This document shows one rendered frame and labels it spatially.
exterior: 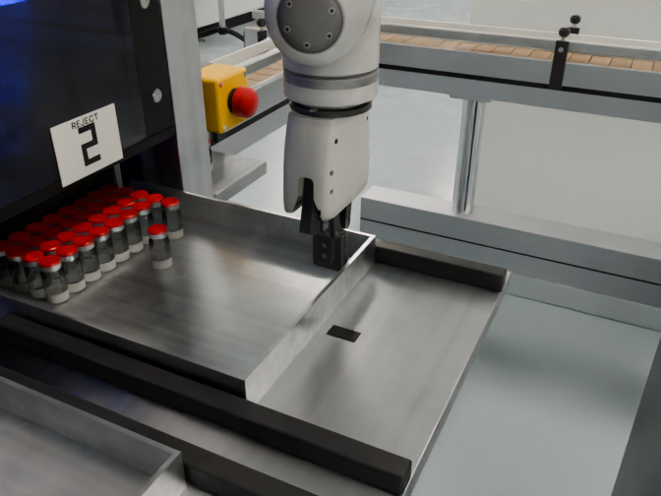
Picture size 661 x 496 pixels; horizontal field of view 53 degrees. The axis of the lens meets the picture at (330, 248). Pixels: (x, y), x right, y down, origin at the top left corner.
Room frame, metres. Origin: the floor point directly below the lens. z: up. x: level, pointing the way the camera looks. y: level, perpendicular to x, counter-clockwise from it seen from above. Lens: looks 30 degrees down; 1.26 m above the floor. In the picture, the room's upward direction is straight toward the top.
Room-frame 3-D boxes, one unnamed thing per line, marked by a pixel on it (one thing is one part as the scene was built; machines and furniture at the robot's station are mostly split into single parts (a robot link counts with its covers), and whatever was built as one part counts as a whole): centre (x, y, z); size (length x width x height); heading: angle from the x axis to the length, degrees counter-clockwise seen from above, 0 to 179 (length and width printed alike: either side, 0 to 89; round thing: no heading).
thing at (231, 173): (0.89, 0.19, 0.87); 0.14 x 0.13 x 0.02; 64
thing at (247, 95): (0.84, 0.12, 0.99); 0.04 x 0.04 x 0.04; 64
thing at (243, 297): (0.58, 0.16, 0.90); 0.34 x 0.26 x 0.04; 64
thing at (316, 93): (0.58, 0.00, 1.09); 0.09 x 0.08 x 0.03; 154
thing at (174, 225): (0.68, 0.18, 0.90); 0.02 x 0.02 x 0.05
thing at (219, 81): (0.86, 0.16, 1.00); 0.08 x 0.07 x 0.07; 64
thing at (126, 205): (0.63, 0.26, 0.90); 0.18 x 0.02 x 0.05; 154
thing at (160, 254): (0.62, 0.18, 0.90); 0.02 x 0.02 x 0.04
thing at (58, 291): (0.62, 0.24, 0.90); 0.18 x 0.02 x 0.05; 154
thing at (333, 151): (0.58, 0.00, 1.03); 0.10 x 0.07 x 0.11; 154
